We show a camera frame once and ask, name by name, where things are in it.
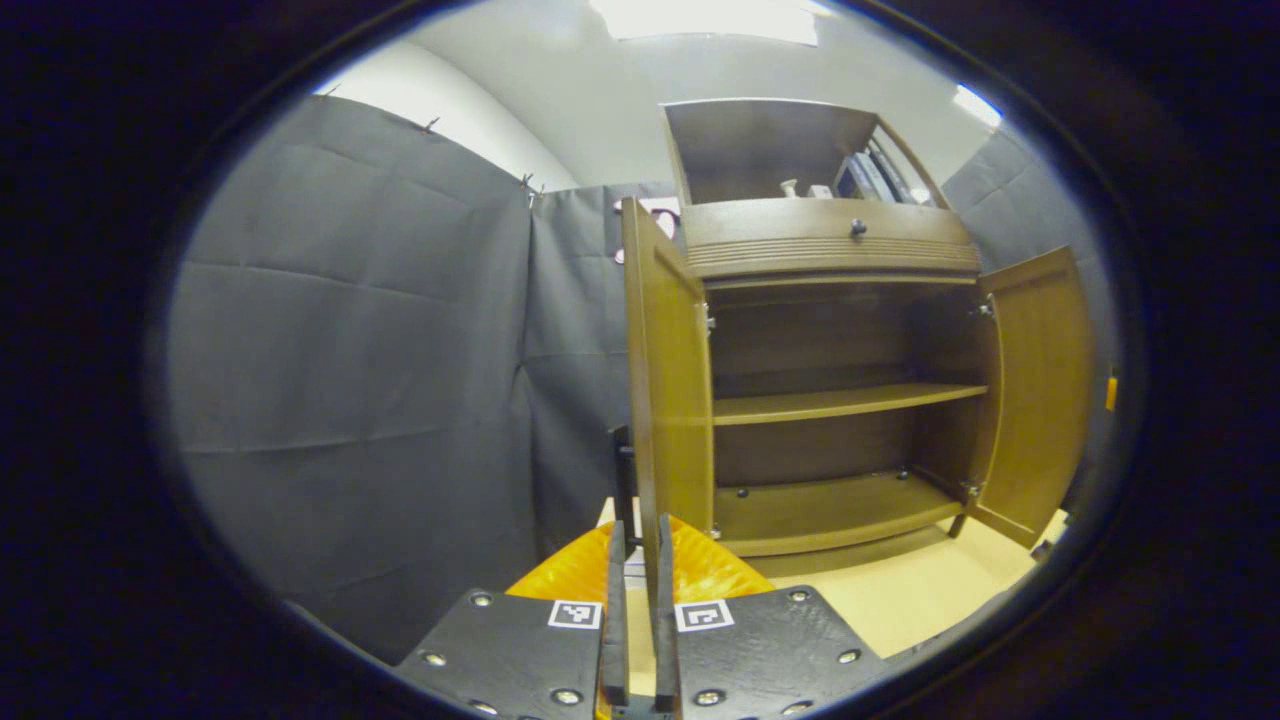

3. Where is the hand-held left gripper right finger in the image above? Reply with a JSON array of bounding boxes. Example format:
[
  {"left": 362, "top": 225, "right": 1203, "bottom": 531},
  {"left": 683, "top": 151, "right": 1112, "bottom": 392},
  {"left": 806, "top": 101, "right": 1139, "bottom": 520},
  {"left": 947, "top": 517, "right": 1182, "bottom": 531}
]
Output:
[{"left": 655, "top": 513, "right": 889, "bottom": 720}]

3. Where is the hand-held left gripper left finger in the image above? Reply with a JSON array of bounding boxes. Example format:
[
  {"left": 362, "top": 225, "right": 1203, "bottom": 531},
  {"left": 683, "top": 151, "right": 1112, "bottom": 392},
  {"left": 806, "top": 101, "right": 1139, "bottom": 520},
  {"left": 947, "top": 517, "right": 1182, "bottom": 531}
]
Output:
[{"left": 395, "top": 518, "right": 629, "bottom": 720}]

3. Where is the wooden shoe cabinet door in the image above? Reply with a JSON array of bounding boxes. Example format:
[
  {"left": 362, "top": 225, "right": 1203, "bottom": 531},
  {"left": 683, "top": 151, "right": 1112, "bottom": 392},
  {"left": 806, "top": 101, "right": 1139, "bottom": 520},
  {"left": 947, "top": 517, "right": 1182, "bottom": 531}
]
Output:
[
  {"left": 612, "top": 196, "right": 717, "bottom": 626},
  {"left": 965, "top": 246, "right": 1096, "bottom": 551}
]

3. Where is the wooden double-door shoe cabinet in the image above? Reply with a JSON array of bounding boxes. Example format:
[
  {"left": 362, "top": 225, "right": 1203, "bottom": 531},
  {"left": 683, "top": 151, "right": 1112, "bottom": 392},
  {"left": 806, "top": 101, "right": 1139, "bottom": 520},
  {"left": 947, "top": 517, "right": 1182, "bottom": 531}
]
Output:
[{"left": 660, "top": 98, "right": 1001, "bottom": 561}]

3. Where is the wooden cabinet shelf board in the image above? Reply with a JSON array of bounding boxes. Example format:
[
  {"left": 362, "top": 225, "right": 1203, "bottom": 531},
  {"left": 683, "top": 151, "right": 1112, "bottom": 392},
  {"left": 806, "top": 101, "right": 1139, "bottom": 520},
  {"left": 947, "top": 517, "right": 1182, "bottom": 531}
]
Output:
[{"left": 712, "top": 383, "right": 989, "bottom": 427}]

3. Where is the small ceiling light panel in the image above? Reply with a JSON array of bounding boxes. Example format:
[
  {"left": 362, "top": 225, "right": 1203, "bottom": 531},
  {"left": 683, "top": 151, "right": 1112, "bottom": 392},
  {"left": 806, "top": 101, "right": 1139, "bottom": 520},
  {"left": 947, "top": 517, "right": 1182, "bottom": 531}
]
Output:
[{"left": 952, "top": 84, "right": 1004, "bottom": 129}]

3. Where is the grey blue book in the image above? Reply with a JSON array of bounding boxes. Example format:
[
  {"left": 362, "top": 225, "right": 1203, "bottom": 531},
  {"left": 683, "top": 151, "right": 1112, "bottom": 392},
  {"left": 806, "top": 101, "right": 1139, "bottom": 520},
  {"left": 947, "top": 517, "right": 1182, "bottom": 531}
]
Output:
[{"left": 850, "top": 150, "right": 898, "bottom": 206}]

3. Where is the large ceiling light panel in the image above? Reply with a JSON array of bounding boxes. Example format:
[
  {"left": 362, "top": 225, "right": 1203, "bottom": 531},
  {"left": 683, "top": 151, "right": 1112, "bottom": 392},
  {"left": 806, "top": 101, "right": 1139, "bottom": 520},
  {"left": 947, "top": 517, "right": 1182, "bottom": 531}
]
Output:
[{"left": 588, "top": 0, "right": 831, "bottom": 46}]

